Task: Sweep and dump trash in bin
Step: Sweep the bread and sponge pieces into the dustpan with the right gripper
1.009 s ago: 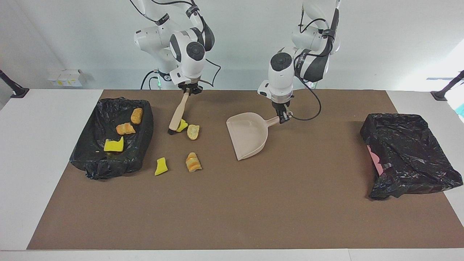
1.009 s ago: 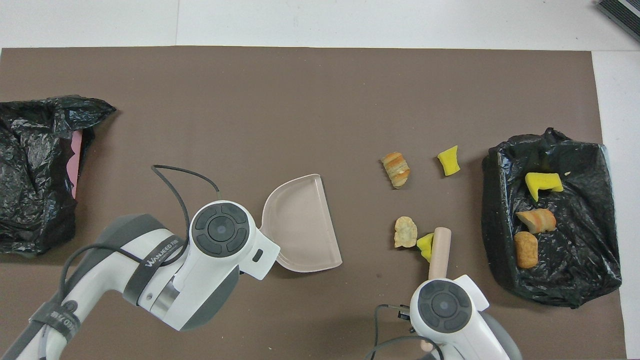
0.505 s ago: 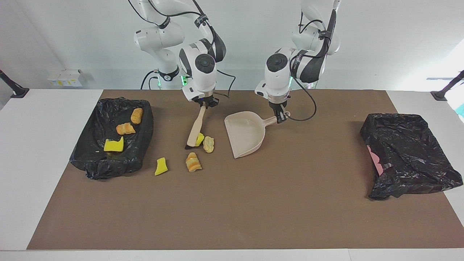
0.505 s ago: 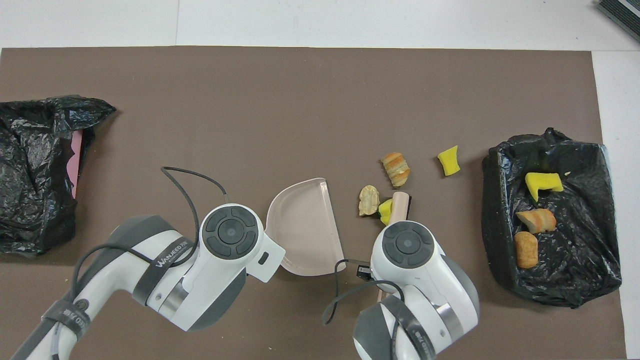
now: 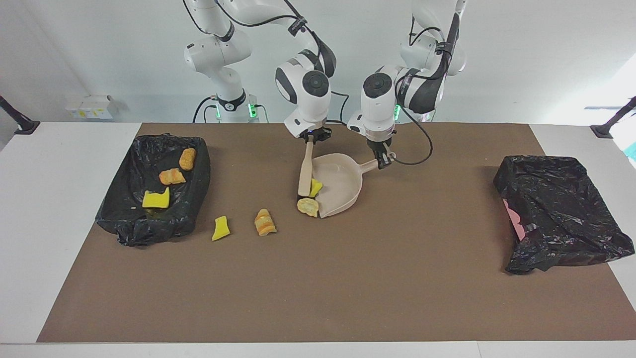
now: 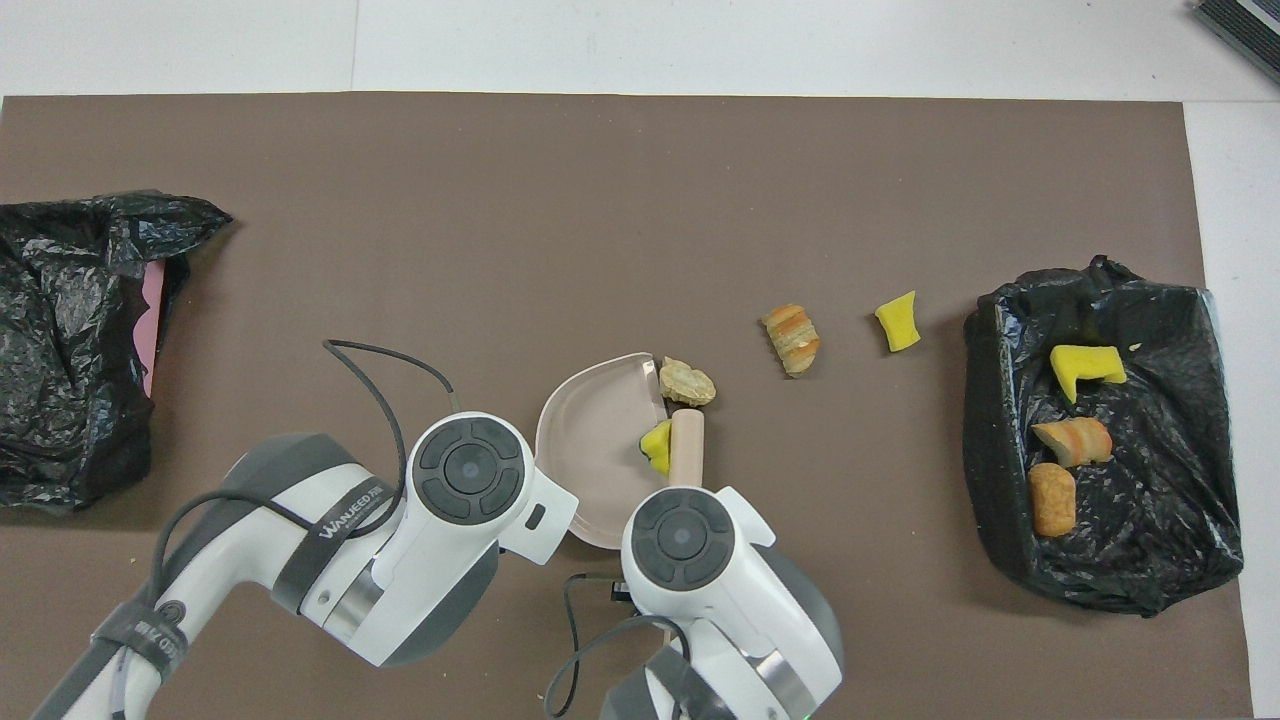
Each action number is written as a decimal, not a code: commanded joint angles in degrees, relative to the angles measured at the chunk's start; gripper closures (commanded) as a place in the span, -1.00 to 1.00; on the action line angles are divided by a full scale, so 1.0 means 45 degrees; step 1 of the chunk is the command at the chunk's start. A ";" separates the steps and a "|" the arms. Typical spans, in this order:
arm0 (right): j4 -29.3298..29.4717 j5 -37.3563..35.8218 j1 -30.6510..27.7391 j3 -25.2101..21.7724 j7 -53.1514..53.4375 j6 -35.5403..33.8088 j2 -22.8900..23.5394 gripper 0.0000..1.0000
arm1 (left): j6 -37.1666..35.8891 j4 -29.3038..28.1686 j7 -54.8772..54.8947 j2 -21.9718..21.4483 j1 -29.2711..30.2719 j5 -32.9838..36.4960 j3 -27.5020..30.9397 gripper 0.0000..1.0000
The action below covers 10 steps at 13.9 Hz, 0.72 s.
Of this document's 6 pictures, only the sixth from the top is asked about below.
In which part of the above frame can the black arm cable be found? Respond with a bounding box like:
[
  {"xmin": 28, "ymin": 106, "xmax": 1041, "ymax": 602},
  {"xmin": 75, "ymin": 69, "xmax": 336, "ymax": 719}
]
[
  {"xmin": 545, "ymin": 572, "xmax": 691, "ymax": 720},
  {"xmin": 150, "ymin": 340, "xmax": 456, "ymax": 626}
]

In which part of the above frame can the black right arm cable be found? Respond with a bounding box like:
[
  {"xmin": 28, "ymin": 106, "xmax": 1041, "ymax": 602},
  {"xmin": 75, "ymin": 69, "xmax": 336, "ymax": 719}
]
[{"xmin": 545, "ymin": 572, "xmax": 691, "ymax": 720}]

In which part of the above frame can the pale chip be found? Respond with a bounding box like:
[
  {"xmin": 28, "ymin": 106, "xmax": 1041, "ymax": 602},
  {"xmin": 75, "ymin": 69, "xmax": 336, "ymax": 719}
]
[{"xmin": 659, "ymin": 357, "xmax": 718, "ymax": 407}]

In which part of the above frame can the beige brush with black bristles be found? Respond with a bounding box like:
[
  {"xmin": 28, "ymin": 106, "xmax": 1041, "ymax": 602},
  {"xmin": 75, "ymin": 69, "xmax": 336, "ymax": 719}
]
[{"xmin": 668, "ymin": 408, "xmax": 706, "ymax": 491}]

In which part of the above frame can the orange striped croissant piece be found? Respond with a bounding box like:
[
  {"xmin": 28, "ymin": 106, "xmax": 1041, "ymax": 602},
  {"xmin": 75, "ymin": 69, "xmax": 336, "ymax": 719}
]
[{"xmin": 762, "ymin": 304, "xmax": 822, "ymax": 378}]

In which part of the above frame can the brown table mat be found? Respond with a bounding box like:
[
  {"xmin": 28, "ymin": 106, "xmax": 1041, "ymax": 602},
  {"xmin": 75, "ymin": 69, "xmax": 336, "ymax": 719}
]
[{"xmin": 0, "ymin": 92, "xmax": 1253, "ymax": 720}]

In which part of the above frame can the pink plastic bin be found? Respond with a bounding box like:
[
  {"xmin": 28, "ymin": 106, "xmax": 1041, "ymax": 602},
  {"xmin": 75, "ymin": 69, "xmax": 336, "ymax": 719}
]
[{"xmin": 135, "ymin": 260, "xmax": 166, "ymax": 396}]

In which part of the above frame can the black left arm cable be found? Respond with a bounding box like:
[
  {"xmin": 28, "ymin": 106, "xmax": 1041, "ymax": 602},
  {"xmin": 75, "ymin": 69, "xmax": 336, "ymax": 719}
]
[{"xmin": 150, "ymin": 340, "xmax": 456, "ymax": 626}]

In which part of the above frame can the large notched yellow sponge piece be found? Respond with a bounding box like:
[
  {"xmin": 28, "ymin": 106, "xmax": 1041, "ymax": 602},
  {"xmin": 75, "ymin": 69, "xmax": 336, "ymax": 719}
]
[{"xmin": 1050, "ymin": 344, "xmax": 1128, "ymax": 404}]

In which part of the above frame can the beige plastic dustpan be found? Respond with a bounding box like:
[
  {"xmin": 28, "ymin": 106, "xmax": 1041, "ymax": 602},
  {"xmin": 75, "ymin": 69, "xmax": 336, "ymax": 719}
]
[{"xmin": 535, "ymin": 352, "xmax": 669, "ymax": 550}]

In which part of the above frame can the golden flaky pastry piece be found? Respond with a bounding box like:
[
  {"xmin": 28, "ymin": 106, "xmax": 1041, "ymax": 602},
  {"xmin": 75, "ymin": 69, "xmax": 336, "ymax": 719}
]
[{"xmin": 1032, "ymin": 417, "xmax": 1114, "ymax": 468}]

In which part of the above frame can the dark ribbed panel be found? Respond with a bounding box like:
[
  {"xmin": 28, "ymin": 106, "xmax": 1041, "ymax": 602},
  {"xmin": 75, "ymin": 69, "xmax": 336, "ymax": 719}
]
[{"xmin": 1190, "ymin": 0, "xmax": 1280, "ymax": 86}]

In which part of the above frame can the brown fried nugget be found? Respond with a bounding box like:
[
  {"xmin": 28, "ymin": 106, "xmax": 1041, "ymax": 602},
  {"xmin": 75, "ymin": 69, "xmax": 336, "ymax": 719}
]
[{"xmin": 1028, "ymin": 462, "xmax": 1078, "ymax": 539}]

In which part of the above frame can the black trash bag liner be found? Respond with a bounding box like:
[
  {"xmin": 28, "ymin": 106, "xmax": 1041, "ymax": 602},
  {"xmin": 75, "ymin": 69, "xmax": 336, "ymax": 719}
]
[{"xmin": 963, "ymin": 255, "xmax": 1246, "ymax": 616}]

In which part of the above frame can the black trash bag over pink bin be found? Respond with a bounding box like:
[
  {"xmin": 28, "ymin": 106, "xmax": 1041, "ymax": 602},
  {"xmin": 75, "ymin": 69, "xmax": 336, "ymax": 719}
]
[{"xmin": 0, "ymin": 190, "xmax": 234, "ymax": 514}]

